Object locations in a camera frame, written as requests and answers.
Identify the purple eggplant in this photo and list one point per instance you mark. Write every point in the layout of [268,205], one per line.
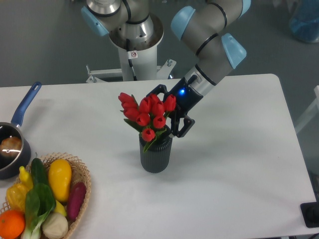
[75,201]

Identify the small yellow pepper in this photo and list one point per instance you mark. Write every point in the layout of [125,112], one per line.
[25,177]

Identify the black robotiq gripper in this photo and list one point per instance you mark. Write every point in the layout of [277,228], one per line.
[186,98]

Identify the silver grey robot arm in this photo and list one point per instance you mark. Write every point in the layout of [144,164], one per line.
[136,33]

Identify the dark green cucumber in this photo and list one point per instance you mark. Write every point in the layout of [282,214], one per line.
[38,172]

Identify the blue transparent container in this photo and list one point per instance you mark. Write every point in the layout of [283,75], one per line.
[304,23]

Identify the blue handled saucepan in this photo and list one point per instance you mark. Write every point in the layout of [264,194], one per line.
[9,167]

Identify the red tulip bouquet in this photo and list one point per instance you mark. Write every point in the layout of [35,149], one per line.
[148,117]

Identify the woven wicker basket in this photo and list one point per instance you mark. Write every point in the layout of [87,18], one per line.
[80,173]

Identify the black device at table edge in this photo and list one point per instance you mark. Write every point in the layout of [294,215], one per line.
[310,212]

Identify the green bok choy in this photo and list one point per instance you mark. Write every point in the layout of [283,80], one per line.
[39,203]

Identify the dark grey ribbed vase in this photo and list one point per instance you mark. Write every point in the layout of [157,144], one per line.
[156,158]

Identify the brown bread roll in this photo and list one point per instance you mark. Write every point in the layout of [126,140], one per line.
[10,147]

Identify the orange fruit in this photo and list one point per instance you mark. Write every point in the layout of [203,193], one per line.
[12,224]

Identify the beige garlic bulb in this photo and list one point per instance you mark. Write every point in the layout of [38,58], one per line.
[55,226]

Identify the yellow squash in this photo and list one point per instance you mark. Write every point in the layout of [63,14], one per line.
[59,177]

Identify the yellow bell pepper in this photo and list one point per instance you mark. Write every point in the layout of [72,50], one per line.
[16,196]

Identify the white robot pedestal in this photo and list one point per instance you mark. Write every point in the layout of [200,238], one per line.
[135,65]

